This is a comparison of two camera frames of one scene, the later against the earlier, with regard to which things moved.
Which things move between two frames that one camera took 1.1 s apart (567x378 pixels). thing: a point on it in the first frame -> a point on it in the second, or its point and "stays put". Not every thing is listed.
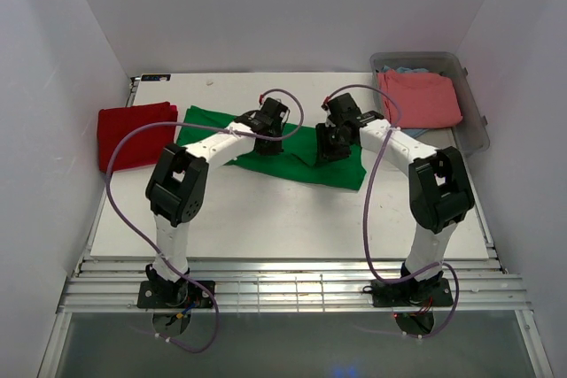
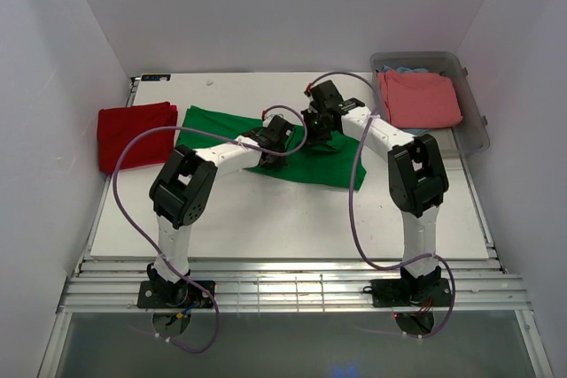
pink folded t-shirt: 428,100 stays put
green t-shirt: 299,153 stays put
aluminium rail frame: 478,285 stays put
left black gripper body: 273,147 -> 278,164
